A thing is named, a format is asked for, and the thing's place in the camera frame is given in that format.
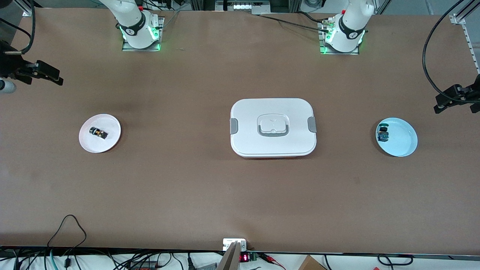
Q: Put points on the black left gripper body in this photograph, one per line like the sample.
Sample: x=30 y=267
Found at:
x=473 y=92

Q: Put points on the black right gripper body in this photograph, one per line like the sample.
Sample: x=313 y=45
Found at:
x=8 y=63

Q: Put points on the orange black switch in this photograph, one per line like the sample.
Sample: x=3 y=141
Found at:
x=98 y=132

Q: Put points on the white lunch box grey clips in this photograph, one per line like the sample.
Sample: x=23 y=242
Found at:
x=247 y=112

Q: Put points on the brown cardboard box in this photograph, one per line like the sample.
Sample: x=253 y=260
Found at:
x=311 y=264

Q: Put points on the aluminium profile piece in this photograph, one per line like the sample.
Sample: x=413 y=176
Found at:
x=26 y=9

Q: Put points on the light blue round plate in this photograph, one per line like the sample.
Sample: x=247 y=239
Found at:
x=403 y=140

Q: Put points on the pink round plate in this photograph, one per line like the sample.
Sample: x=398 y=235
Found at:
x=99 y=146

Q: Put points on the white lit power unit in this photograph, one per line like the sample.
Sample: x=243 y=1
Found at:
x=242 y=5

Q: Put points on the red clip leads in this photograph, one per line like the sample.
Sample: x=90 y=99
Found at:
x=272 y=258

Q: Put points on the white socket block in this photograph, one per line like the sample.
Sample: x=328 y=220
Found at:
x=229 y=243

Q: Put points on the red digit display module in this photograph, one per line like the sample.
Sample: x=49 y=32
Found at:
x=244 y=258

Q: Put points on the grey angled bar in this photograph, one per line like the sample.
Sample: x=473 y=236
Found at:
x=229 y=260

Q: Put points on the blue black switch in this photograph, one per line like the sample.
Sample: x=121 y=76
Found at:
x=383 y=135

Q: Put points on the aluminium table edge rail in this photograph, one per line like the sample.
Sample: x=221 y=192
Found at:
x=457 y=18

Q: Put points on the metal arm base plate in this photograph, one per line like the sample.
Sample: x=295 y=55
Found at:
x=339 y=53
x=129 y=49

